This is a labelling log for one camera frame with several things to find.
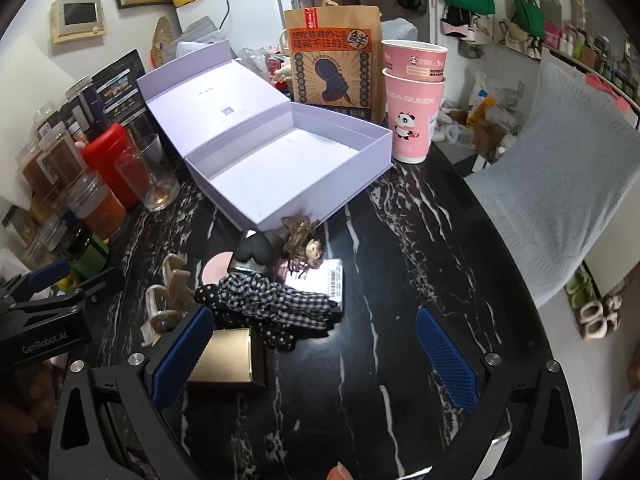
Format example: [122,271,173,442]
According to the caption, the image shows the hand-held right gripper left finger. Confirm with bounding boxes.
[47,305,216,480]

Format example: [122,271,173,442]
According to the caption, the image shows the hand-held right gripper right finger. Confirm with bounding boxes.
[415,306,583,480]

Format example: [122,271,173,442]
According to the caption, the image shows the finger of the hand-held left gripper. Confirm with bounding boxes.
[10,266,126,321]
[0,259,71,306]

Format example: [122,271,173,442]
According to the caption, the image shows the gold box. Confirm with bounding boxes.
[187,327,268,390]

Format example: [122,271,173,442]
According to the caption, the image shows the pink round compact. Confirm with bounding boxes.
[201,252,238,286]

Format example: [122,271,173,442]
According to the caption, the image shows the polka dot scrunchie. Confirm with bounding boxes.
[192,282,301,353]

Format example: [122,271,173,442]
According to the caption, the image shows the gingham scrunchie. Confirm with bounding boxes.
[220,270,343,333]

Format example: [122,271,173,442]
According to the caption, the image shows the black heart perfume bottle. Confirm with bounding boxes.
[235,230,276,276]

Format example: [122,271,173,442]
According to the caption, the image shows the small lavender barcode box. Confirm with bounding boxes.
[275,257,346,311]

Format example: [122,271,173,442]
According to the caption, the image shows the gold hair claw clip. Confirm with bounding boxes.
[280,215,323,281]

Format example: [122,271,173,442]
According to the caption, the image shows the lavender gift box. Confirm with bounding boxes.
[136,40,393,231]

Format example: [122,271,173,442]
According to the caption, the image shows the person's left hand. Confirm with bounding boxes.
[0,355,66,441]

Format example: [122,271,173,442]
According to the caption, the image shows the green jar with black lid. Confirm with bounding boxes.
[57,222,111,281]

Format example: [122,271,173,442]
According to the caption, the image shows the clear jar with blue label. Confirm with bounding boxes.
[35,210,71,251]

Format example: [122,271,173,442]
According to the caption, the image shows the orange label jar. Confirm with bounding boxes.
[65,170,128,241]

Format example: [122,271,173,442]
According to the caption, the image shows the brown spice jar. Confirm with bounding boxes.
[15,137,56,201]
[37,127,91,191]

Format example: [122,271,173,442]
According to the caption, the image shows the clear drinking glass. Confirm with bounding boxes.
[114,132,181,212]

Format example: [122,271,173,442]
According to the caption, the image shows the red canister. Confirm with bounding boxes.
[81,123,151,210]

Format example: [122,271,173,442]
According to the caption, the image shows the green slippers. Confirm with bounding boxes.
[565,265,598,308]

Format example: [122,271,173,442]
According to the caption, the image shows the small clear-lid jar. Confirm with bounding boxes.
[32,101,68,141]

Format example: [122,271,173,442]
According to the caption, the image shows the white slippers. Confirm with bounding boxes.
[577,295,623,342]

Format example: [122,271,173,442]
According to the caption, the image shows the dark jar with clear lid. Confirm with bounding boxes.
[64,75,108,133]

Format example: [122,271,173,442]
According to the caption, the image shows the black printed packet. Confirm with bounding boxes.
[92,49,148,133]

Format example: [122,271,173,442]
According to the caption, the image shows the grey covered chair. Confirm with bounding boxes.
[462,60,640,311]

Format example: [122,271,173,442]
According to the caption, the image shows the cardboard box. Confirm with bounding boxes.
[472,122,508,161]

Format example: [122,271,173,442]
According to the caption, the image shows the pink panda paper cup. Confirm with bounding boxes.
[381,67,447,163]
[381,39,449,82]

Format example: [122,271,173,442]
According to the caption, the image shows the woven straw fan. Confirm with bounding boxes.
[149,16,176,68]

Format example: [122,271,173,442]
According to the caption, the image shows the grey plastic bag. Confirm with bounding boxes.
[182,16,226,46]

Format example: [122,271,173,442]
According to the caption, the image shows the white refrigerator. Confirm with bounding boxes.
[175,0,293,71]

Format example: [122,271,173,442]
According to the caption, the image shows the brown paper bag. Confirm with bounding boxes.
[284,0,387,123]

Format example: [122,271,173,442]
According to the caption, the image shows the wall intercom panel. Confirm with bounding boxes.
[50,0,107,43]

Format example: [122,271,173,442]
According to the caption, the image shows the black cable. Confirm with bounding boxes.
[217,0,278,31]

